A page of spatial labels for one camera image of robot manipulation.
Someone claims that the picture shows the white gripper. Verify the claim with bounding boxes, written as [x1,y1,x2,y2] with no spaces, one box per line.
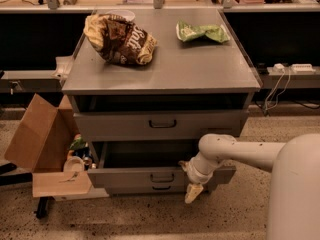
[178,152,220,204]

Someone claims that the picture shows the grey drawer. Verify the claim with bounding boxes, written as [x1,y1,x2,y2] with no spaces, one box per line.
[87,140,237,189]
[105,184,210,196]
[74,110,248,142]

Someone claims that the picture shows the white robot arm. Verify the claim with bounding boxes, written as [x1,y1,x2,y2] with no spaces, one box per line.
[180,133,320,240]

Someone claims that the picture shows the grey bottom drawer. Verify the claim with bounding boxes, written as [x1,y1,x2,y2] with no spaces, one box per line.
[105,184,210,196]

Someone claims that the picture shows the grey top drawer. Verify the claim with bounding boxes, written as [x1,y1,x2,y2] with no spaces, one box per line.
[74,110,248,142]

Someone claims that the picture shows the grey drawer cabinet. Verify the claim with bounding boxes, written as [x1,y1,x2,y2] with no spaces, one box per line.
[61,7,262,196]

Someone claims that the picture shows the open cardboard box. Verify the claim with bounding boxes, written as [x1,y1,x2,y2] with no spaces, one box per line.
[5,94,92,199]

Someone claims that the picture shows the white cup in box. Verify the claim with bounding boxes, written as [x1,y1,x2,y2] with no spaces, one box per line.
[63,156,84,172]

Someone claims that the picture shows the green toy in box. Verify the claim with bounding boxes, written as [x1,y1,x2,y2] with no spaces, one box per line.
[69,134,86,150]

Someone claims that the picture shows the white power adapter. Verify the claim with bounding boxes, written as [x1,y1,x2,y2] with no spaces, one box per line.
[273,63,285,73]

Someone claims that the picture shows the green chip bag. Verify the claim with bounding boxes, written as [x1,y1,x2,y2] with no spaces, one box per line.
[176,20,230,43]

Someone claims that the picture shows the brown chip bag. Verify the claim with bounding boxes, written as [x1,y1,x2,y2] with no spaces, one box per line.
[83,14,157,65]

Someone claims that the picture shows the white power strip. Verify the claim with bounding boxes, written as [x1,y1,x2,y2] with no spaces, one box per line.
[291,64,315,73]

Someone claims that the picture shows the black stand base left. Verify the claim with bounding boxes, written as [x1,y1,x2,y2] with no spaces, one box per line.
[0,162,51,220]

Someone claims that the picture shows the white bowl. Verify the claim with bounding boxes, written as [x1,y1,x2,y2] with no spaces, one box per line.
[108,10,135,22]

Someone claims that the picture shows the white cables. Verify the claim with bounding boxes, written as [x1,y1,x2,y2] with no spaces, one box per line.
[263,67,293,113]

